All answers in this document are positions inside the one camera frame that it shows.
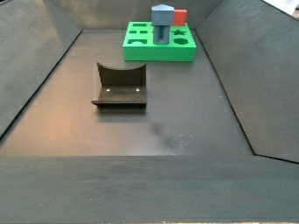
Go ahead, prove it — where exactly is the blue pentagon peg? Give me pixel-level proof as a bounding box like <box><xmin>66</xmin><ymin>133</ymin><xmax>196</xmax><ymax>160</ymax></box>
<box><xmin>152</xmin><ymin>4</ymin><xmax>173</xmax><ymax>45</ymax></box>

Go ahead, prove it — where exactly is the red rounded block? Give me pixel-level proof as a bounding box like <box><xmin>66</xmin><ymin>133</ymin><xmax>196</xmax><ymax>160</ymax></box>
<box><xmin>172</xmin><ymin>10</ymin><xmax>186</xmax><ymax>26</ymax></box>

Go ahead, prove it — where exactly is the black curved fixture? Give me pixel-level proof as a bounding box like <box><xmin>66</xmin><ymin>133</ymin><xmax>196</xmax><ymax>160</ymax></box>
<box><xmin>90</xmin><ymin>63</ymin><xmax>146</xmax><ymax>107</ymax></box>

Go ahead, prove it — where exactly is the green shape sorter board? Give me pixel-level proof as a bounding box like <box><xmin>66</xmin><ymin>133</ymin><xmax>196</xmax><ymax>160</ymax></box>
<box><xmin>122</xmin><ymin>22</ymin><xmax>196</xmax><ymax>62</ymax></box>

